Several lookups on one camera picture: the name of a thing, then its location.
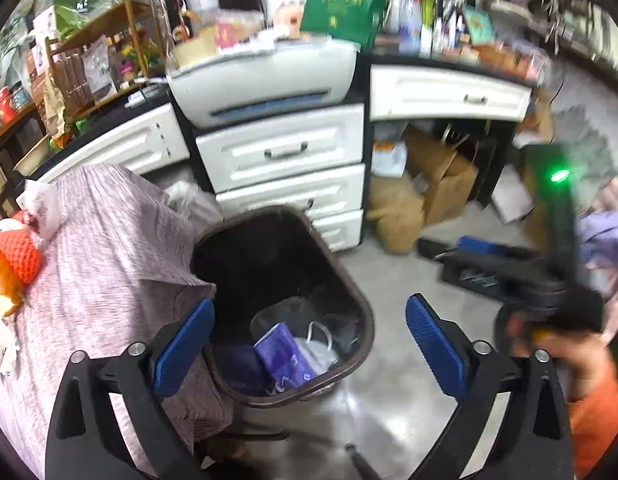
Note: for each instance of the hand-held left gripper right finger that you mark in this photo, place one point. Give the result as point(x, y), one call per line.
point(434, 347)

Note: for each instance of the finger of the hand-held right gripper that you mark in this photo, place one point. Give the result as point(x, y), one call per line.
point(481, 246)
point(434, 250)

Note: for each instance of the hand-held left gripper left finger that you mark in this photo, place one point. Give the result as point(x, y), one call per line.
point(183, 347)

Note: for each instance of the brown trash bin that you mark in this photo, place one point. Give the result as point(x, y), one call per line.
point(249, 260)

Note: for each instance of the orange-red mesh sleeve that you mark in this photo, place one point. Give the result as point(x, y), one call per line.
point(21, 255)

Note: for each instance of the person's right forearm orange sleeve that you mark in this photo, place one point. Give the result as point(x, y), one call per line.
point(601, 425)

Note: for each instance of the person's right hand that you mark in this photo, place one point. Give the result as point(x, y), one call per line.
point(581, 360)

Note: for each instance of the white flat board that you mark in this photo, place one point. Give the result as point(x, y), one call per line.
point(511, 195)

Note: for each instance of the lilac cloth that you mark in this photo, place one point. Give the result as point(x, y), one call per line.
point(601, 240)

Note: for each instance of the open brown cardboard box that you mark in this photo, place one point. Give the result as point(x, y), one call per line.
point(446, 180)

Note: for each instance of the purple packet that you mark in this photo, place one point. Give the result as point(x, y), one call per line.
point(281, 355)

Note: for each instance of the white bag with orange print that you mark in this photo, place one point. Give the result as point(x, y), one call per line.
point(389, 157)

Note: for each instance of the mauve striped table cloth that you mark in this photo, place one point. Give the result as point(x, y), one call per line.
point(104, 270)

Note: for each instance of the white face mask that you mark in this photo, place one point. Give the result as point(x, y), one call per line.
point(319, 352)

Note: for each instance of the black rod with knob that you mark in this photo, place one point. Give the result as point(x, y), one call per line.
point(364, 462)

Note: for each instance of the clear plastic bag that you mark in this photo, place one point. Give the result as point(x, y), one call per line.
point(191, 202)

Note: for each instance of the wide white curved drawer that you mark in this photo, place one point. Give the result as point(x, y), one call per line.
point(449, 92)

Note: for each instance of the orange packet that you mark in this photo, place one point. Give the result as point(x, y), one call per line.
point(1, 280)

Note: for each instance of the white printed plastic bag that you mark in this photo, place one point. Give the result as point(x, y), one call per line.
point(41, 207)

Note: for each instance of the blue-labelled bottle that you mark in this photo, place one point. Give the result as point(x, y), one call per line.
point(410, 20)

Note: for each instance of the white printer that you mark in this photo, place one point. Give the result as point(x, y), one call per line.
point(259, 80)

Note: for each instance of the red tin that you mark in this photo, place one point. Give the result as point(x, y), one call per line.
point(5, 105)

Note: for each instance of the wooden shelf rack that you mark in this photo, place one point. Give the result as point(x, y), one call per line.
point(114, 20)

